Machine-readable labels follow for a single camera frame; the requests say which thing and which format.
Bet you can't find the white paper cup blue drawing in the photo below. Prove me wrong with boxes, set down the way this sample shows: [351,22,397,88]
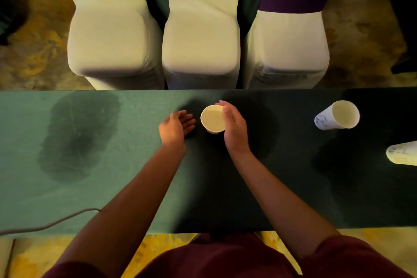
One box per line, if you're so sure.
[314,100,360,131]

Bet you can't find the white covered chair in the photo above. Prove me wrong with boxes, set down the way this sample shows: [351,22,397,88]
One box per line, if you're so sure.
[243,0,347,90]
[52,0,165,90]
[161,0,243,90]

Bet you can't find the black furniture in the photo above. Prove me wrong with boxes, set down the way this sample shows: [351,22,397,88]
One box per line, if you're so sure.
[362,0,417,74]

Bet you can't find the person's left hand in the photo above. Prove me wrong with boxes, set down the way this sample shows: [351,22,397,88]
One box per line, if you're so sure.
[159,110,197,149]

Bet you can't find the green table cloth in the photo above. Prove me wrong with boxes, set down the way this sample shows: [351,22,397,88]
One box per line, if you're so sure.
[0,88,417,237]

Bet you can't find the maroon shirt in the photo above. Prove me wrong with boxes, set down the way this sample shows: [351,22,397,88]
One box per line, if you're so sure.
[42,232,414,278]

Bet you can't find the person's left forearm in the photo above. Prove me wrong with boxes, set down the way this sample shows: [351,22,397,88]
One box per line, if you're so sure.
[57,142,188,278]

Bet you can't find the person's right hand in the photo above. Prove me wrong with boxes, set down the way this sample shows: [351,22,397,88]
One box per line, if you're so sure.
[216,100,252,157]

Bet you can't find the plain white paper cup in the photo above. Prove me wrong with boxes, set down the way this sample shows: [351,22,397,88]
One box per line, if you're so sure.
[200,104,227,134]

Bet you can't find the person's right forearm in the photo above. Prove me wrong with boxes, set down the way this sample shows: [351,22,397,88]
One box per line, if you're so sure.
[228,151,341,260]

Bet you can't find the white paper cup faint print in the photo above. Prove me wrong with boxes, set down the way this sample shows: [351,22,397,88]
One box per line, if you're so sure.
[386,141,417,166]

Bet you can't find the grey cable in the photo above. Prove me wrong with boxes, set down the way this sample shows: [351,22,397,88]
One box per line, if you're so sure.
[0,208,101,236]

